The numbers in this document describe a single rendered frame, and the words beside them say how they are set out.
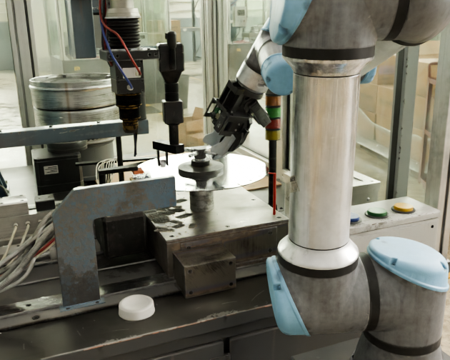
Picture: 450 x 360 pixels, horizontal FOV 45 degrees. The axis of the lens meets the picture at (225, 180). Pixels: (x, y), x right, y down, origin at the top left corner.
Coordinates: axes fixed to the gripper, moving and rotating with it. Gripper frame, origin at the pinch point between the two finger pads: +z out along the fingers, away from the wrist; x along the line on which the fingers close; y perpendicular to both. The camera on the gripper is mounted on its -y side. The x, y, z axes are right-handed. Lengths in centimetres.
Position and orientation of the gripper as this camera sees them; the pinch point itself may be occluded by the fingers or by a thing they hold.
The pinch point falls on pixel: (217, 154)
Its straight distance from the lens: 129.9
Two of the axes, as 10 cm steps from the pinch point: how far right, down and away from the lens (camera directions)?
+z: -4.4, 7.4, 5.1
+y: -7.3, 0.3, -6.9
